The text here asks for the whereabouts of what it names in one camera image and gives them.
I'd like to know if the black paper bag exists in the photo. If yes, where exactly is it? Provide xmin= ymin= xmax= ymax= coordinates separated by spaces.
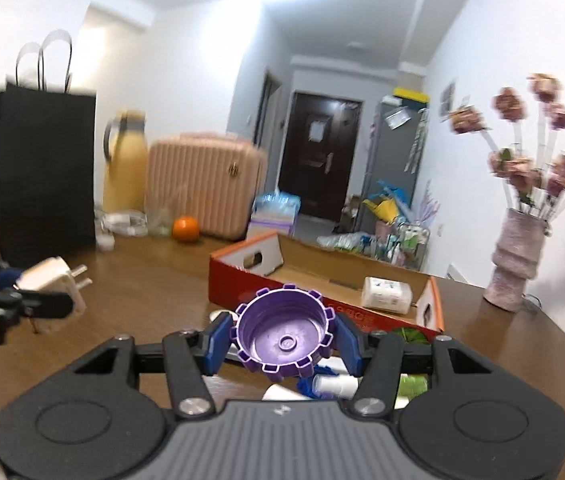
xmin=0 ymin=30 xmax=98 ymax=268

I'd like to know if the dried pink rose bouquet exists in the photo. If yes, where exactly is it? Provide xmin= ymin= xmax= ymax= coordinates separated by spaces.
xmin=445 ymin=74 xmax=565 ymax=221

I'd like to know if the white power plug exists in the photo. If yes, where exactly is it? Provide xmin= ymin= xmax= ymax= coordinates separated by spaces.
xmin=15 ymin=256 xmax=93 ymax=333

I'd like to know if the pink textured vase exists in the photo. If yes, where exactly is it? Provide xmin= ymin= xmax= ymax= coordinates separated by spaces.
xmin=483 ymin=207 xmax=548 ymax=312

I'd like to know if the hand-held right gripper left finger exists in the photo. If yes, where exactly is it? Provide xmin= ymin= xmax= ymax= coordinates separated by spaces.
xmin=70 ymin=314 xmax=237 ymax=418

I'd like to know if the red cardboard box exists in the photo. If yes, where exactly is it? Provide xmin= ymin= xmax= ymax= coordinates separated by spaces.
xmin=208 ymin=231 xmax=444 ymax=333

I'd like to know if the wire rack with bottles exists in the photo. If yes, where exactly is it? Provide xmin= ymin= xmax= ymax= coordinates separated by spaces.
xmin=373 ymin=220 xmax=431 ymax=268

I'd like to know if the white purple box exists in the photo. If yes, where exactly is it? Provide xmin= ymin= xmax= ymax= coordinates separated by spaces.
xmin=250 ymin=212 xmax=296 ymax=236

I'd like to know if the pink ribbed suitcase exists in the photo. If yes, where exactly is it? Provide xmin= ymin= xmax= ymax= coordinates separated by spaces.
xmin=147 ymin=132 xmax=269 ymax=242

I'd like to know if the clear plastic pouch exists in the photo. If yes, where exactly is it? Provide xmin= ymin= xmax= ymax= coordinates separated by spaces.
xmin=385 ymin=107 xmax=411 ymax=128

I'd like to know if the orange fruit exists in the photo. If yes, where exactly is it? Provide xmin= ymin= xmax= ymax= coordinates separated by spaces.
xmin=172 ymin=216 xmax=200 ymax=244

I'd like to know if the clear plastic bag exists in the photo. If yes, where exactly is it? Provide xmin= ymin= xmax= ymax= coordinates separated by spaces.
xmin=317 ymin=232 xmax=378 ymax=256

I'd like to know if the yellow box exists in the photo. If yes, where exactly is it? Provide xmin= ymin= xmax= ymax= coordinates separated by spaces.
xmin=393 ymin=86 xmax=429 ymax=103

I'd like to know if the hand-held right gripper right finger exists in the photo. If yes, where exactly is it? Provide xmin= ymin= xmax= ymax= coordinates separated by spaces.
xmin=333 ymin=312 xmax=496 ymax=418

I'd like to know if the clear glass cup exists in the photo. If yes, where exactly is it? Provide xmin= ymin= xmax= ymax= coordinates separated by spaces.
xmin=145 ymin=195 xmax=173 ymax=238

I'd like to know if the white label bottle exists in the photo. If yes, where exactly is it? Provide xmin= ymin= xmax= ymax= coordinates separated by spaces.
xmin=361 ymin=276 xmax=415 ymax=315

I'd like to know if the yellow watering can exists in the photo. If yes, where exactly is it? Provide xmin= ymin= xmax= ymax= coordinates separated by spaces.
xmin=363 ymin=197 xmax=403 ymax=223

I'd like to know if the purple dried grass bunch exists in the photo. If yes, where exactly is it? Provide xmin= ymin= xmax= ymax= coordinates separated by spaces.
xmin=420 ymin=180 xmax=443 ymax=223

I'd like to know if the grey refrigerator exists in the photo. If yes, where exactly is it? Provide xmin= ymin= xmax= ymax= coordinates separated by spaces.
xmin=357 ymin=100 xmax=431 ymax=231

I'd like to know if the purple ridged bottle cap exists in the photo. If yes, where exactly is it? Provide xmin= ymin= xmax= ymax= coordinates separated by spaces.
xmin=232 ymin=284 xmax=337 ymax=380

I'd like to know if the dark brown door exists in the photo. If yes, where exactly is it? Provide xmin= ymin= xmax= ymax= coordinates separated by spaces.
xmin=277 ymin=91 xmax=363 ymax=223

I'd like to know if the yellow thermos jug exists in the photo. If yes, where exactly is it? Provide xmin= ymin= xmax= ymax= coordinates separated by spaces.
xmin=102 ymin=110 xmax=149 ymax=216

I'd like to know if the blue plastic bag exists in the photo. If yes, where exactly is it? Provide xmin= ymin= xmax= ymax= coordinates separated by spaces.
xmin=375 ymin=180 xmax=411 ymax=211

